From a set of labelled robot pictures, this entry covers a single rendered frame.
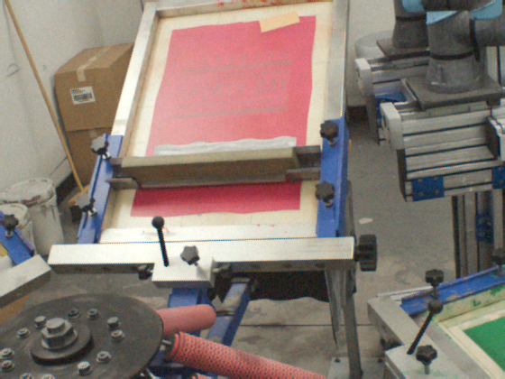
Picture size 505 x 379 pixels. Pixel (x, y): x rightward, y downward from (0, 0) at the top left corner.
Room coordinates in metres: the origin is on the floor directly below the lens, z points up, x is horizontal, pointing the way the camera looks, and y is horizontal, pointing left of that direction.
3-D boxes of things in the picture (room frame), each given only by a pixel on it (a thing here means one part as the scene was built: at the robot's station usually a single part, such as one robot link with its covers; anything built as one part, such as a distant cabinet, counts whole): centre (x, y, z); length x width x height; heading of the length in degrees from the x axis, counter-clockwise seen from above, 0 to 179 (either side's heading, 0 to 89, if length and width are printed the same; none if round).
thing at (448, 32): (2.00, -0.60, 1.42); 0.13 x 0.12 x 0.14; 63
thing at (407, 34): (2.49, -0.62, 1.31); 0.15 x 0.15 x 0.10
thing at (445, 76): (2.00, -0.59, 1.31); 0.15 x 0.15 x 0.10
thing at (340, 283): (1.98, -0.20, 0.79); 0.46 x 0.09 x 0.33; 163
